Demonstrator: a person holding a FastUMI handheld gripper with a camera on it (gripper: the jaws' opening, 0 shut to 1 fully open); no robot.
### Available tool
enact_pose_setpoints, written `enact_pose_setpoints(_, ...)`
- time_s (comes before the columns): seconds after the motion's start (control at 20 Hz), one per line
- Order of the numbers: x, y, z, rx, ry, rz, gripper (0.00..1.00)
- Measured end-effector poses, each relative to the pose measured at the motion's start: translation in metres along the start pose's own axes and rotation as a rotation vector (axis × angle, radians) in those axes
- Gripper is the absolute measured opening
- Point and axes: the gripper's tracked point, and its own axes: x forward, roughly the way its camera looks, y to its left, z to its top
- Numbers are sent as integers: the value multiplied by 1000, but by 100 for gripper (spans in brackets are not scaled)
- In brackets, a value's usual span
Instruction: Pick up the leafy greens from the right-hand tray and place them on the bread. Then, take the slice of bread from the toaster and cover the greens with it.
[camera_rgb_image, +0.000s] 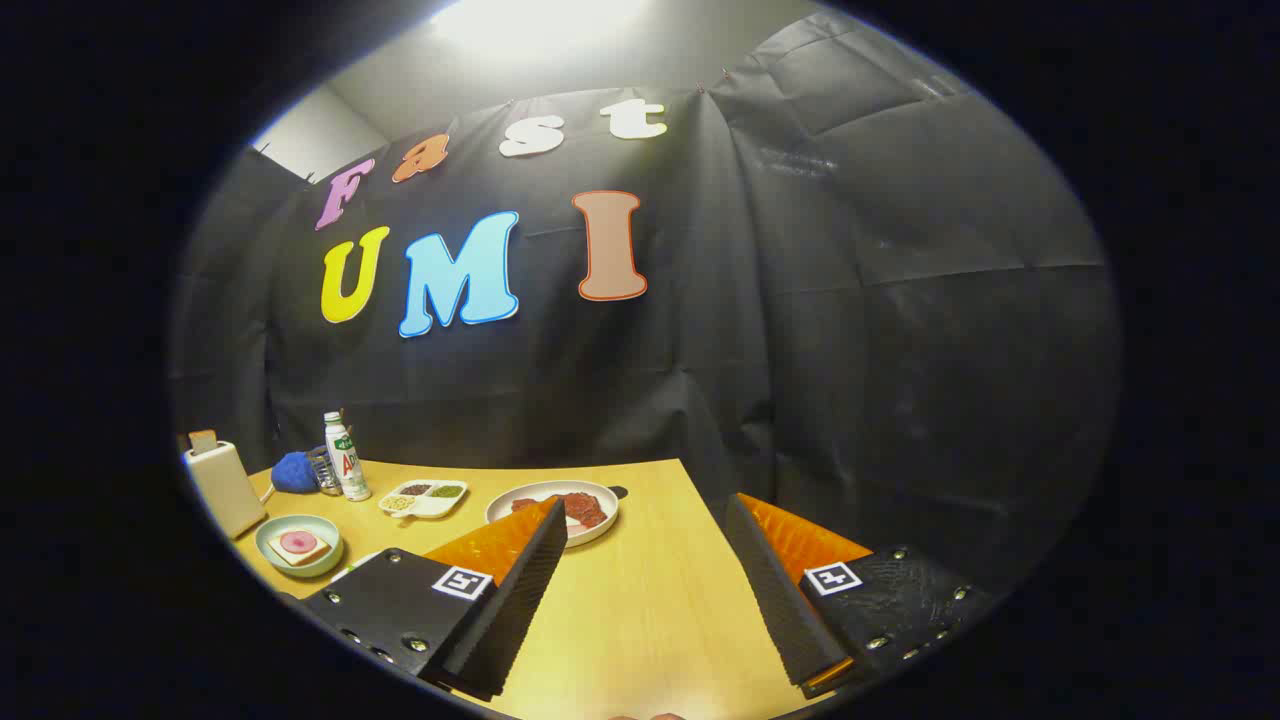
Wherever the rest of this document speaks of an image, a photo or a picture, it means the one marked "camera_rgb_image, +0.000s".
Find cream white toaster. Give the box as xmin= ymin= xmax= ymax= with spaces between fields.
xmin=182 ymin=440 xmax=269 ymax=541

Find white bread slice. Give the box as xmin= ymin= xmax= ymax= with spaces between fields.
xmin=266 ymin=530 xmax=331 ymax=568

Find white drink bottle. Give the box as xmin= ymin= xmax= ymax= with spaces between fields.
xmin=323 ymin=410 xmax=372 ymax=502

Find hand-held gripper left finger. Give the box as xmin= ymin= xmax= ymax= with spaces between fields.
xmin=298 ymin=496 xmax=569 ymax=701

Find red meat slices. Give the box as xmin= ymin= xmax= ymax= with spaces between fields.
xmin=512 ymin=492 xmax=609 ymax=529

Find black backdrop cloth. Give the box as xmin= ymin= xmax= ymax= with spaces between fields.
xmin=170 ymin=0 xmax=1121 ymax=601

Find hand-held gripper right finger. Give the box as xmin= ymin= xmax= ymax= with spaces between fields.
xmin=722 ymin=492 xmax=993 ymax=701

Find wire mesh utensil holder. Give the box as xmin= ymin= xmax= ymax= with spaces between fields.
xmin=306 ymin=446 xmax=343 ymax=497

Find blue cloth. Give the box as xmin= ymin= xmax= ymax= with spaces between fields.
xmin=271 ymin=451 xmax=319 ymax=495

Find white divided dish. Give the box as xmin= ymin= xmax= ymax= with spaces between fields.
xmin=378 ymin=479 xmax=469 ymax=520

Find pale green plate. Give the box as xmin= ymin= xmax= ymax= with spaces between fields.
xmin=255 ymin=514 xmax=344 ymax=579

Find white round bowl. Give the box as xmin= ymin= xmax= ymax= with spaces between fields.
xmin=486 ymin=480 xmax=621 ymax=548

